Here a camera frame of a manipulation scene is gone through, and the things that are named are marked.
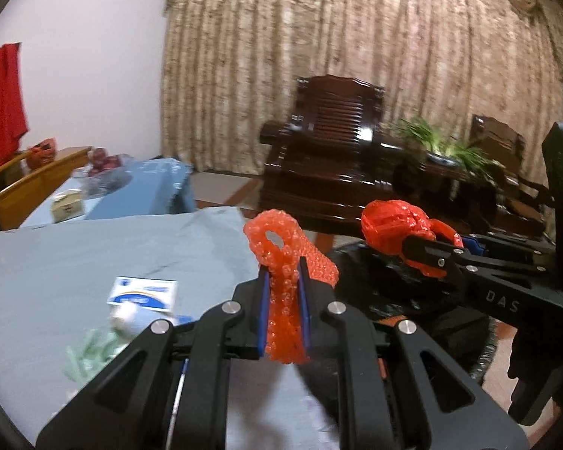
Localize white and blue box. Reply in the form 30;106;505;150
105;276;179;316

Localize green rubber glove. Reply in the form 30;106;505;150
65;328;138;384

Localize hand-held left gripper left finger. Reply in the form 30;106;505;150
35;265;271;450

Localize red plastic bag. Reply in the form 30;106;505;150
360;199;464;277

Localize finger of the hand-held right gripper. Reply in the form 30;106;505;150
400;235;547;294
462;233;557;266

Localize red cloth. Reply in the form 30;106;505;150
0;43;30;166

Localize dark wooden armchair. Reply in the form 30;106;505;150
258;75;404;235
467;113;552;240

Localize grey tablecloth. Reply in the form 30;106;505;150
0;206;339;450

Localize orange foam fruit net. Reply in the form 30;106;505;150
243;209;339;365

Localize red bag with handles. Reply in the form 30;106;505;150
26;137;58;170

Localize blue table cover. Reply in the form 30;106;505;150
19;158;196;230

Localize glass fruit bowl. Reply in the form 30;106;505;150
72;154;133;195

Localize beige patterned curtain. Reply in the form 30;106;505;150
162;0;563;188

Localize green potted plant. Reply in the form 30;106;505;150
388;116;504;180

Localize gold tissue box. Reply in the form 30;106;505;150
51;190;86;224

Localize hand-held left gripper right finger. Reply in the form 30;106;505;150
298;258;531;450

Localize dark wooden side table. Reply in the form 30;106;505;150
393;150;505;241

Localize black trash bin bag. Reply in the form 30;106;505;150
331;239;498;385

